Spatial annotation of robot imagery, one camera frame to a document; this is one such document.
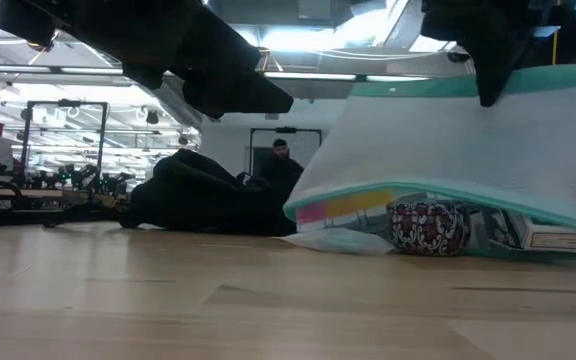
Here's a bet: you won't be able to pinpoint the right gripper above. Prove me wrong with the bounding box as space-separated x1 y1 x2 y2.
420 0 534 108

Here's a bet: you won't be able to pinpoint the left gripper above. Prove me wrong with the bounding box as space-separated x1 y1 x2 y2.
0 0 294 120

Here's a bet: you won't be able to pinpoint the black backpack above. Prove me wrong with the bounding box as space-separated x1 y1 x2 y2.
42 148 299 237

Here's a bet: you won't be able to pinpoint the person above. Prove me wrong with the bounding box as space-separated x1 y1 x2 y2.
259 138 305 206

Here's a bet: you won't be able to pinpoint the red white patterned round pouch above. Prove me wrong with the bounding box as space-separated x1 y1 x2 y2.
386 199 472 257

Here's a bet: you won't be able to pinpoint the pink yellow card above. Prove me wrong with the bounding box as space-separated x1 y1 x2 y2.
295 189 399 226

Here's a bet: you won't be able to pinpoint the white printed box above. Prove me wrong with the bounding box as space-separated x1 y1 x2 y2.
487 209 576 256

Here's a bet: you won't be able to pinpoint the white plastic packet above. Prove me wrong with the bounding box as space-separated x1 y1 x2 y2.
278 227 397 257

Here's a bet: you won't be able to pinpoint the yellow hanging cable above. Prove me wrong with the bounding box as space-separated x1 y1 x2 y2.
551 0 562 66

